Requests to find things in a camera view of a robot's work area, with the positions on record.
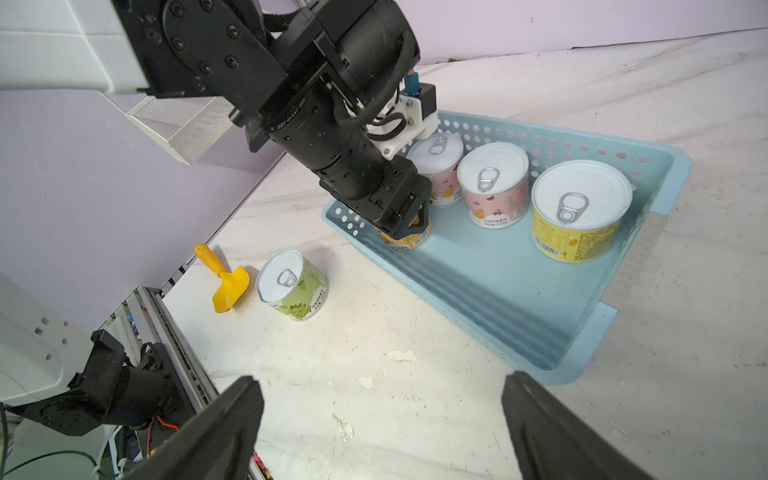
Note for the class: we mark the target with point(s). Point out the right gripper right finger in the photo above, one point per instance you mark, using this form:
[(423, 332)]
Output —
[(551, 442)]

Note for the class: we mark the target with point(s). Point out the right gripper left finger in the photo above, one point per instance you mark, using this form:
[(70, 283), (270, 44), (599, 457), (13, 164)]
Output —
[(218, 443)]

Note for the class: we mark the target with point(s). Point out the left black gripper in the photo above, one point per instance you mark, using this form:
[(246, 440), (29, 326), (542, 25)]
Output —
[(389, 194)]

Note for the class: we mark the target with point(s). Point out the orange label can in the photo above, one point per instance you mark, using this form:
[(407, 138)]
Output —
[(414, 241)]

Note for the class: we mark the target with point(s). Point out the pink label can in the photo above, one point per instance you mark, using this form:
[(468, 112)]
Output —
[(495, 183), (438, 157)]

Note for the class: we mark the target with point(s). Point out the light blue plastic basket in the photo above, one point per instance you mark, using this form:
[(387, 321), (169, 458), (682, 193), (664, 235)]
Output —
[(539, 315)]

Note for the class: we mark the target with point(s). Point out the yellow label can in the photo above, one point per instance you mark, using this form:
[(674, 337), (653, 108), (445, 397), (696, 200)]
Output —
[(577, 209)]

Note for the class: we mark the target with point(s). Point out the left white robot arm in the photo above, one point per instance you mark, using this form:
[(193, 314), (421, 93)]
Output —
[(316, 80)]

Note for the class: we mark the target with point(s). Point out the green label can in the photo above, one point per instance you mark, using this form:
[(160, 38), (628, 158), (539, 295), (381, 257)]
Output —
[(292, 285)]

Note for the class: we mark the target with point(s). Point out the yellow plastic scoop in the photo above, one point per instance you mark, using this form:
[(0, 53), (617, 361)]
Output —
[(233, 284)]

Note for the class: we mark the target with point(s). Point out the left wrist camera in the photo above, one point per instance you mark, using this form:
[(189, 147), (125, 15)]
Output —
[(411, 115)]

